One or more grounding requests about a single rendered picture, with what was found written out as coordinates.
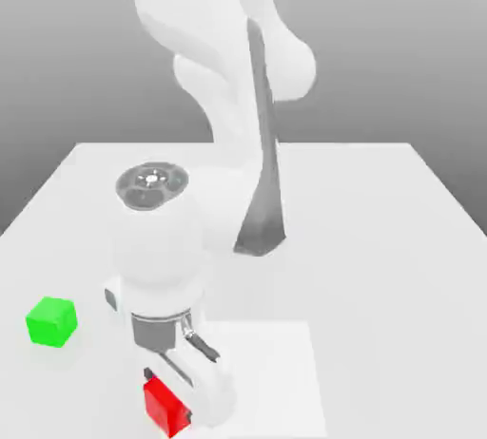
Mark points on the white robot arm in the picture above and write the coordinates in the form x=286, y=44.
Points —
x=190, y=66

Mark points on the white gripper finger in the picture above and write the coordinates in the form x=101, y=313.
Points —
x=188, y=416
x=148, y=373

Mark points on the small red cube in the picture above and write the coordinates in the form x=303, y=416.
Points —
x=163, y=406

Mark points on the small green cube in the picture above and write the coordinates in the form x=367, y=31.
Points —
x=51, y=321

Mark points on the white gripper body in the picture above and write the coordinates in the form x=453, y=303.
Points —
x=211, y=389

